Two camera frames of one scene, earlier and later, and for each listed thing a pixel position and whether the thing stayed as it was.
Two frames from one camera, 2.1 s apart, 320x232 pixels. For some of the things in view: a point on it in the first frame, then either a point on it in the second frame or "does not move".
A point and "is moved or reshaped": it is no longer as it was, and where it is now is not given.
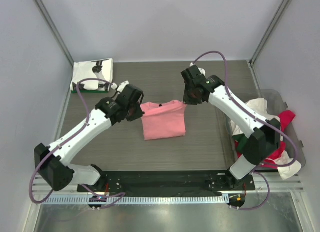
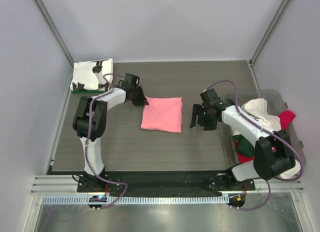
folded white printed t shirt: x=101 y=69 does not move
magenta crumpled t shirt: x=285 y=117 does not move
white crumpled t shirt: x=287 y=167 does not move
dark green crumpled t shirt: x=242 y=139 does not move
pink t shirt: x=163 y=120 is moved or reshaped
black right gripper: x=187 y=100 -> x=197 y=110
